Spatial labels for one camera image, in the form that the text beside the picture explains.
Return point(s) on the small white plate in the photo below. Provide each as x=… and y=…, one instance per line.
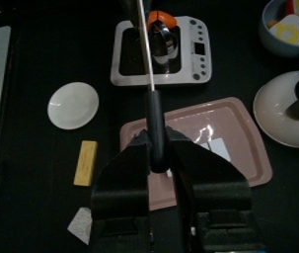
x=72, y=105

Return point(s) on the toy fried egg slice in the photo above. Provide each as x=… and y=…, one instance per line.
x=287, y=29

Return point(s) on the orange toy food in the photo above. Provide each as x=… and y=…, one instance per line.
x=167, y=17

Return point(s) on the small metal pot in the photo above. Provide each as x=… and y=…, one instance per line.
x=167, y=46

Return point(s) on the blue bowl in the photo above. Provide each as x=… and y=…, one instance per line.
x=283, y=47

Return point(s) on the pink plastic tray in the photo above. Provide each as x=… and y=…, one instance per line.
x=235, y=125

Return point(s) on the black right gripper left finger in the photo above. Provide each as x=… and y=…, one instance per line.
x=120, y=184

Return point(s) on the yellow wooden block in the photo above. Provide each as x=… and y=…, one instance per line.
x=85, y=163

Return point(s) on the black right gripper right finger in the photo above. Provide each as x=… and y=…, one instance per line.
x=212, y=187

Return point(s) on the gray plate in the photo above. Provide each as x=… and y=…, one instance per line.
x=195, y=69

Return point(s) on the white round bowl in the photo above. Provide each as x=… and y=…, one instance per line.
x=274, y=115

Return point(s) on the white cube block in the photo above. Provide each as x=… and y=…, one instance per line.
x=80, y=225

